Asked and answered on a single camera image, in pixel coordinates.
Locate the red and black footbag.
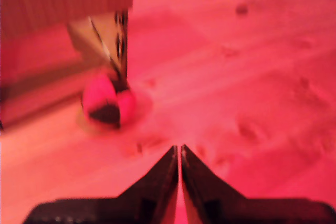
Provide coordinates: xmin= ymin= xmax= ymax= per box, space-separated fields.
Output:
xmin=81 ymin=73 xmax=137 ymax=130

